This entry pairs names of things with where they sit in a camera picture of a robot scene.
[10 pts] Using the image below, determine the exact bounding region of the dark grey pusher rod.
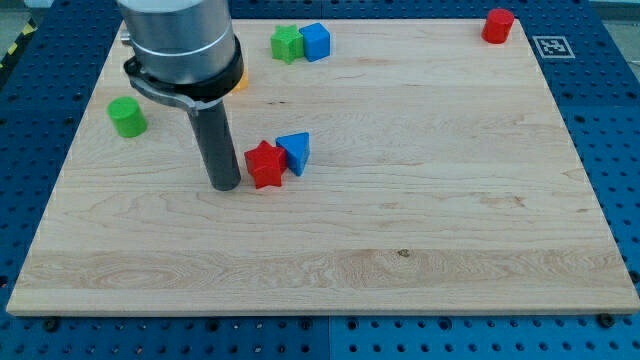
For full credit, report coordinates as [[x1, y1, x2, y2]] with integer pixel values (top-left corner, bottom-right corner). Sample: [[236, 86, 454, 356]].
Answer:
[[189, 101, 241, 191]]

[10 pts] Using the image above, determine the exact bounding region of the black wrist clamp ring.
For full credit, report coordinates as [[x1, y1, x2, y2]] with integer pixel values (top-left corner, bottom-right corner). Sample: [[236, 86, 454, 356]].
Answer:
[[123, 35, 244, 111]]

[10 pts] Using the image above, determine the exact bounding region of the red star block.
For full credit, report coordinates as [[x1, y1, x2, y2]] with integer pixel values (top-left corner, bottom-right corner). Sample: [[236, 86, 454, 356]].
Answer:
[[244, 140, 287, 189]]

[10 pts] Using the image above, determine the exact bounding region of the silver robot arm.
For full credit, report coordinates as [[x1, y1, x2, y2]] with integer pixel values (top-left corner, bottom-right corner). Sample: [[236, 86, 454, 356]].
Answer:
[[117, 0, 244, 191]]

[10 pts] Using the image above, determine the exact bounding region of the green star block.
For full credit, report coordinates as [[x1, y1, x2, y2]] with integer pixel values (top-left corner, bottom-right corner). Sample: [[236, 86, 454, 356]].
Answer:
[[270, 25, 304, 64]]

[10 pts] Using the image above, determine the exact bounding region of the blue triangle block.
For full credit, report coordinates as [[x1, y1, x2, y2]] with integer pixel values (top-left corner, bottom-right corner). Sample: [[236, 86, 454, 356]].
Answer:
[[276, 132, 310, 177]]

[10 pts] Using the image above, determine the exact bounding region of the orange block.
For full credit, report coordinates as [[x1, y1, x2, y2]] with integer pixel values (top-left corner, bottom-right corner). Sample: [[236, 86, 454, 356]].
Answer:
[[232, 69, 249, 93]]

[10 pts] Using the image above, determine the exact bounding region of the green cylinder block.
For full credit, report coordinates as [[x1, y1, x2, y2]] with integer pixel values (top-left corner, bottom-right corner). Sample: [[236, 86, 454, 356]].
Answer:
[[107, 96, 147, 138]]

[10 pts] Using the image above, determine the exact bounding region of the blue cube block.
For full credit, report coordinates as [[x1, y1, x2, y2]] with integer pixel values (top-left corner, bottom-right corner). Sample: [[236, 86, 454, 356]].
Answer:
[[299, 23, 331, 62]]

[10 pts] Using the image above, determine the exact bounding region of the wooden board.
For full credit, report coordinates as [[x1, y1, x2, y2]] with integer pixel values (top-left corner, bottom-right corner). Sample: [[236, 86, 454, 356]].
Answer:
[[7, 19, 639, 317]]

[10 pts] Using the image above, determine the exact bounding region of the red cylinder block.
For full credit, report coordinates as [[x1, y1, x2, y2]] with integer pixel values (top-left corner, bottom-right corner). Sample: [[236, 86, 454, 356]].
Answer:
[[481, 8, 515, 44]]

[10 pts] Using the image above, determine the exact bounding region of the white fiducial marker tag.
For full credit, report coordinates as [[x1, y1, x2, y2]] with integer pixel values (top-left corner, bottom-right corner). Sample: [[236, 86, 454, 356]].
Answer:
[[533, 35, 575, 59]]

